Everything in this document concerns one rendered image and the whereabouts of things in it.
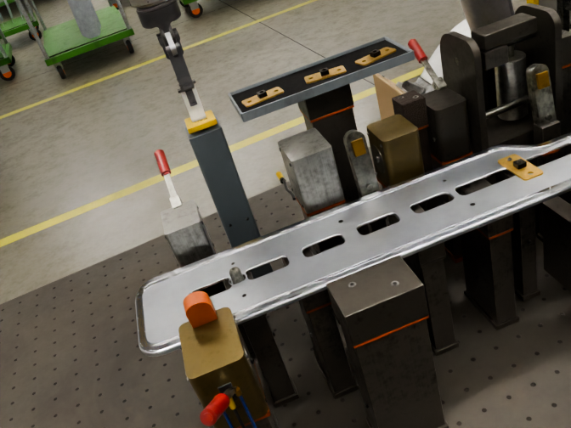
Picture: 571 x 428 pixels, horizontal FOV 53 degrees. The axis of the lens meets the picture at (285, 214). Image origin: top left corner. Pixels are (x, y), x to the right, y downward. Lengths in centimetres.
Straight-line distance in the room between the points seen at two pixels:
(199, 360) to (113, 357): 68
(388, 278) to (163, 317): 37
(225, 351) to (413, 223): 40
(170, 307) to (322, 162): 37
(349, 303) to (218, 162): 50
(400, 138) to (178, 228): 43
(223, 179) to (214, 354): 52
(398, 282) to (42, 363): 98
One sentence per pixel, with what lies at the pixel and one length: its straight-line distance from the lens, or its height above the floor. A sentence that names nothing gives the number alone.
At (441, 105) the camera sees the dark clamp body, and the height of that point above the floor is 108.
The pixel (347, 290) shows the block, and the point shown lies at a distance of 84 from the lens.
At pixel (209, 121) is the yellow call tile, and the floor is 116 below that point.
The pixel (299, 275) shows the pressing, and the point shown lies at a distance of 94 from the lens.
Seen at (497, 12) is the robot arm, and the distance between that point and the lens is 139.
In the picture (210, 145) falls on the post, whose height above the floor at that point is 111.
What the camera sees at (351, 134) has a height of 111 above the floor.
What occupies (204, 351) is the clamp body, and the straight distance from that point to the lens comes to 79.
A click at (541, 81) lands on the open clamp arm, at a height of 108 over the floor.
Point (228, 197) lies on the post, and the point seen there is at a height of 99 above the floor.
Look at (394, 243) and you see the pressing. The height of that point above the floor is 100.
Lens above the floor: 158
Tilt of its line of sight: 32 degrees down
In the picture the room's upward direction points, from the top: 18 degrees counter-clockwise
